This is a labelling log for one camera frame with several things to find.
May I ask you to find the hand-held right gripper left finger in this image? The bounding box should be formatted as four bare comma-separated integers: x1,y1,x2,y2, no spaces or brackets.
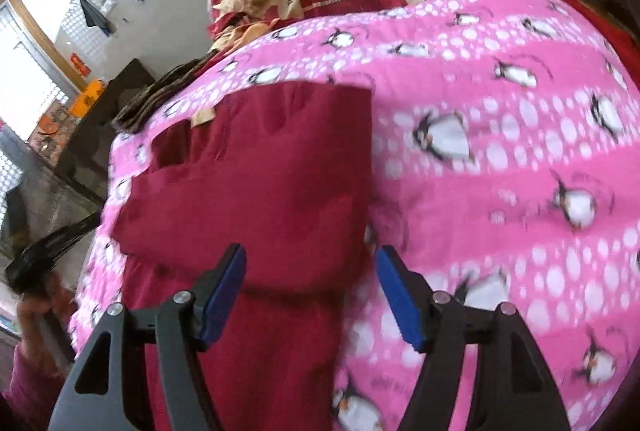
47,243,247,431

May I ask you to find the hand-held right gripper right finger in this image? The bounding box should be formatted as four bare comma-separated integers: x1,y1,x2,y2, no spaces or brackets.
376,245,573,431

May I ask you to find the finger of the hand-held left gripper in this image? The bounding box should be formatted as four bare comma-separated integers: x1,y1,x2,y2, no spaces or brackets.
30,212,102,262

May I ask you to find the dark red sweater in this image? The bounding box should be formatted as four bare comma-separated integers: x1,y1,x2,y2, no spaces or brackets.
111,81,376,431

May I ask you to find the person's left forearm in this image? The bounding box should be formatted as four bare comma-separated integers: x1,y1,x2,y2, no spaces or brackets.
0,343,76,431

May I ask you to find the person's left hand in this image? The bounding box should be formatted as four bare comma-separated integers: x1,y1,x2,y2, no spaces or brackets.
15,283,78,362

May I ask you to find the dark wooden cabinet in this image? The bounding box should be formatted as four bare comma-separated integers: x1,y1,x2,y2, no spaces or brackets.
50,58,156,207

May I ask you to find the orange patterned box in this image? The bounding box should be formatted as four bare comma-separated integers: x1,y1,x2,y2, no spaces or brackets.
27,104,81,162

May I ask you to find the orange plastic basin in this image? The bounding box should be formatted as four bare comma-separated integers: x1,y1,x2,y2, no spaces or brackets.
70,78,108,117

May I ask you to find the pink penguin printed blanket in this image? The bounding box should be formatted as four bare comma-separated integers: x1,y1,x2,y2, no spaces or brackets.
67,0,640,431

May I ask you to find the brown patterned cloth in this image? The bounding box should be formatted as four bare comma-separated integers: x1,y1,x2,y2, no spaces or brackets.
111,51,211,132

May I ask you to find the wooden framed window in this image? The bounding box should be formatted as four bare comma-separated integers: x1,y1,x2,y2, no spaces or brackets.
0,0,88,152

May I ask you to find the dark hanging cloth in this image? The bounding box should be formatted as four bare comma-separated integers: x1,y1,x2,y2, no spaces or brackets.
79,0,117,34

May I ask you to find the red paper wall sticker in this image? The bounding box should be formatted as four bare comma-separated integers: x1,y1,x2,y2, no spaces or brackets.
70,52,93,77

